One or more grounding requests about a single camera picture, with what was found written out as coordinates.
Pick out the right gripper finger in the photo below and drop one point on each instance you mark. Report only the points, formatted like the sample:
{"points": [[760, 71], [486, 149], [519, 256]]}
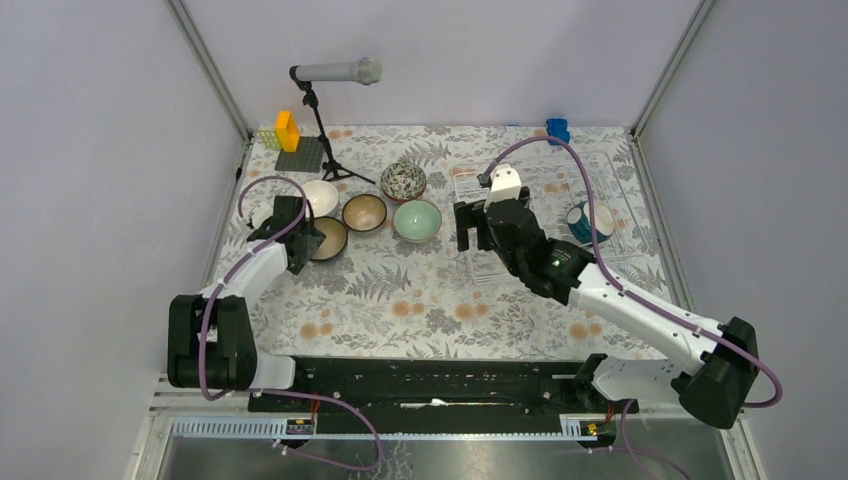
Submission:
{"points": [[470, 216], [519, 196]]}

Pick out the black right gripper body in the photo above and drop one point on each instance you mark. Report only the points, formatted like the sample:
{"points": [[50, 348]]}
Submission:
{"points": [[514, 264]]}

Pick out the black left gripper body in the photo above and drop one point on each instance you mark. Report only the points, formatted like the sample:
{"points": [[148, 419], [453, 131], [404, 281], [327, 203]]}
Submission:
{"points": [[311, 239]]}

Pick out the dark teal floral bowl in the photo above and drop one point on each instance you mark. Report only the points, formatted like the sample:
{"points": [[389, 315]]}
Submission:
{"points": [[335, 241]]}

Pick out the plain white bowl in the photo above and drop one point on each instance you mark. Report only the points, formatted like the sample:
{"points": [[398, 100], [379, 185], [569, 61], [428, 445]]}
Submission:
{"points": [[323, 197]]}

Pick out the pale green ceramic bowl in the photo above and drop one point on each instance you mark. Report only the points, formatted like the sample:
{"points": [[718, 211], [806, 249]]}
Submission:
{"points": [[417, 221]]}

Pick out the teal white mug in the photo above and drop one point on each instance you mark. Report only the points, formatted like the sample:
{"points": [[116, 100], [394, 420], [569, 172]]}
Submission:
{"points": [[580, 225]]}

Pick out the white wire dish rack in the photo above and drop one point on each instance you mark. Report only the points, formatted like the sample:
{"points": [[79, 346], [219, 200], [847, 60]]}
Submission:
{"points": [[556, 187]]}

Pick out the black gold striped bowl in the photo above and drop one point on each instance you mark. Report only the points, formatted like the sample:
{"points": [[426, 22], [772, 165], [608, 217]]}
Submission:
{"points": [[364, 213]]}

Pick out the pink patterned bowl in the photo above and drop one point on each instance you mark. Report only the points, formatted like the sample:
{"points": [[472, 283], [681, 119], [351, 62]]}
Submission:
{"points": [[403, 181]]}

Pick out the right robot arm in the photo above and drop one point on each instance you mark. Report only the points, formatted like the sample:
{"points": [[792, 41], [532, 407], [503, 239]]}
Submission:
{"points": [[704, 366]]}

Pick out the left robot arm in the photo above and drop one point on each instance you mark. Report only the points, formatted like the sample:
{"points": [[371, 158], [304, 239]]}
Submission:
{"points": [[210, 338]]}

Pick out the black microphone tripod stand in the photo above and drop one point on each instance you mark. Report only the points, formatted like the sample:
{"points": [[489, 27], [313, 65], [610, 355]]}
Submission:
{"points": [[333, 170]]}

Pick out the small blue block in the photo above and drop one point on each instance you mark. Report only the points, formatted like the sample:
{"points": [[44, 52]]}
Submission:
{"points": [[558, 128]]}

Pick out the pale green toy block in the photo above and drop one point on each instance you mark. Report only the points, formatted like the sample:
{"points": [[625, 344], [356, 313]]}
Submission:
{"points": [[269, 138]]}

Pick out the floral patterned table mat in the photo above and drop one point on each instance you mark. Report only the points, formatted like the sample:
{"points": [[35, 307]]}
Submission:
{"points": [[386, 297]]}

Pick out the yellow toy block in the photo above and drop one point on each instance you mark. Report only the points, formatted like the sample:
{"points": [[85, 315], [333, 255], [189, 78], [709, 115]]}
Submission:
{"points": [[287, 131]]}

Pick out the grey microphone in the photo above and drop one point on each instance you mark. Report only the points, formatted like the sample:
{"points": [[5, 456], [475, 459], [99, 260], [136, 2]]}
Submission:
{"points": [[364, 71]]}

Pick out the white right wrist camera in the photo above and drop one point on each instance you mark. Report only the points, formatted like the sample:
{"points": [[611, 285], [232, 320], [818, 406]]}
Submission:
{"points": [[505, 184]]}

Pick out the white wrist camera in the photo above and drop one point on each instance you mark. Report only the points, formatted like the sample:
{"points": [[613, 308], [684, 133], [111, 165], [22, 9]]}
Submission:
{"points": [[505, 184], [259, 214]]}

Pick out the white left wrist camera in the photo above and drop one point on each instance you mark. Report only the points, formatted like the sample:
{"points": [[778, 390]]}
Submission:
{"points": [[259, 214]]}

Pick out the grey building base plate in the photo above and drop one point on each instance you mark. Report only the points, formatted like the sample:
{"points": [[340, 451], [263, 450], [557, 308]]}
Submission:
{"points": [[308, 157]]}

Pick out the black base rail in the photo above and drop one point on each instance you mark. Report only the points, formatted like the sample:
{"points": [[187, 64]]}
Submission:
{"points": [[438, 396]]}

